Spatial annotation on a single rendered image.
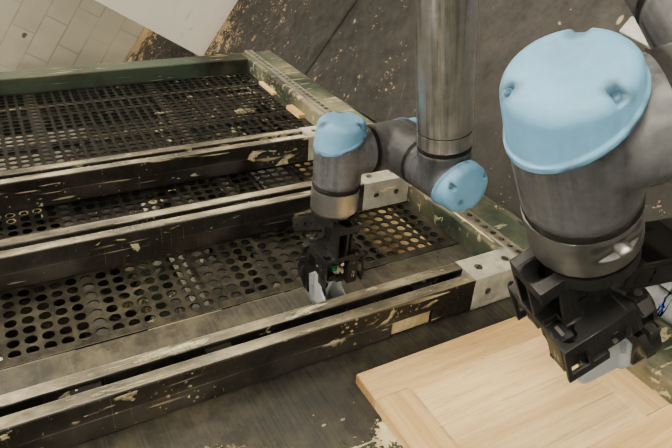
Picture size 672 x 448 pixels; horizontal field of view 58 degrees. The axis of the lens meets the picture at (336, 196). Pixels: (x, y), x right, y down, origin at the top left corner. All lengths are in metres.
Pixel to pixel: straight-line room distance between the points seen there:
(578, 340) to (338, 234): 0.52
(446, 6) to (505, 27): 2.03
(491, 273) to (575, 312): 0.67
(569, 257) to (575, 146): 0.10
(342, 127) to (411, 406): 0.42
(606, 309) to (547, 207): 0.14
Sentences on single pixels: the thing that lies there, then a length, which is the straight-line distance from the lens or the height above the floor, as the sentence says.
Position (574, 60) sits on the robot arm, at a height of 1.67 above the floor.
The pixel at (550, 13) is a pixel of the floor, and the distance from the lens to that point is 2.69.
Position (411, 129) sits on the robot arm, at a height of 1.30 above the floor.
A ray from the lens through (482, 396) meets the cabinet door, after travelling 1.00.
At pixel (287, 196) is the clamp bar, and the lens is 1.31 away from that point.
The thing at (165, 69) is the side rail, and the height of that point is 1.15.
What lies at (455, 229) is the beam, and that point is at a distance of 1.35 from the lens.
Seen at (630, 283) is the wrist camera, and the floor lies 1.50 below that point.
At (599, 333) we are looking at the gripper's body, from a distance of 0.49.
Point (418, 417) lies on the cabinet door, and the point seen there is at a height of 1.20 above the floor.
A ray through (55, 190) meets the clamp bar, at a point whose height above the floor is 1.53.
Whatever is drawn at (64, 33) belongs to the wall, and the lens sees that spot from 6.20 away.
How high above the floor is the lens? 1.94
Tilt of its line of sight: 40 degrees down
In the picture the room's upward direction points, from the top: 67 degrees counter-clockwise
